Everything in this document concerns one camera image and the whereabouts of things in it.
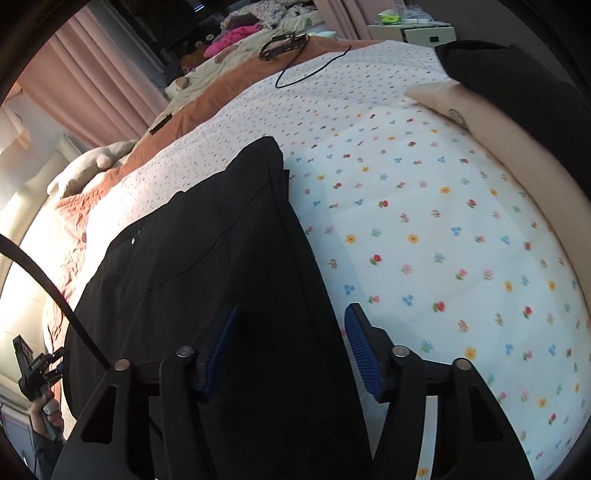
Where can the folded black garment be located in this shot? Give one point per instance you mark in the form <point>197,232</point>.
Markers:
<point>517,83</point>

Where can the cream bear print blanket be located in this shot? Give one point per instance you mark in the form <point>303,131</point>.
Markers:
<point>221,69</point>

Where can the folded beige cloth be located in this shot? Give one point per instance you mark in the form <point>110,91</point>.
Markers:
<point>521,152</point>

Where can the black dress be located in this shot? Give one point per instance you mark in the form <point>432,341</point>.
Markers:
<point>207,258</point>

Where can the small green item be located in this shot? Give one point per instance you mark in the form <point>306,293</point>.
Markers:
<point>388,18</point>

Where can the white nightstand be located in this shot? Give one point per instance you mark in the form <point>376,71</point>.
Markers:
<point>415,32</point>

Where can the person's left forearm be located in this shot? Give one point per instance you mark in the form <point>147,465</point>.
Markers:
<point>46,457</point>

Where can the person's left hand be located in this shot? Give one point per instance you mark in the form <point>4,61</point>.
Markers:
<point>39,417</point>

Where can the small black flat item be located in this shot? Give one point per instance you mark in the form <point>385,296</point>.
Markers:
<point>160,125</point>

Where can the floral clothes pile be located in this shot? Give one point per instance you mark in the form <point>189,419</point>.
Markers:
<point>268,14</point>

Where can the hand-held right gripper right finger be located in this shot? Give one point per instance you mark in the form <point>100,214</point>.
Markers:
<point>364,355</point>

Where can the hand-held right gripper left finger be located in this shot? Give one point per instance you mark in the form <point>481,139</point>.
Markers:
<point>224,344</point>

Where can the pale pink quilt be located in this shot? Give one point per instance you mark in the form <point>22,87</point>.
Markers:
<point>74,230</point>

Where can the pink curtain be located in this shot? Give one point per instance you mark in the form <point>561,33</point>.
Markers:
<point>339,16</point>
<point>92,78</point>

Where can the white pillow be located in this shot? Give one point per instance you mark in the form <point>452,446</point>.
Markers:
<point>87,168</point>

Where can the black headset device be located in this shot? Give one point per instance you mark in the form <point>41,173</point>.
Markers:
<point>281,46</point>

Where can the bright pink cloth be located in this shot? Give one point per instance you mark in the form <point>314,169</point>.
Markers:
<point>228,39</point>

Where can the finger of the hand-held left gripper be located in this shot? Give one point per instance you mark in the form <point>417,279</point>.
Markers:
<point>56,354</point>
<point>56,373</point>

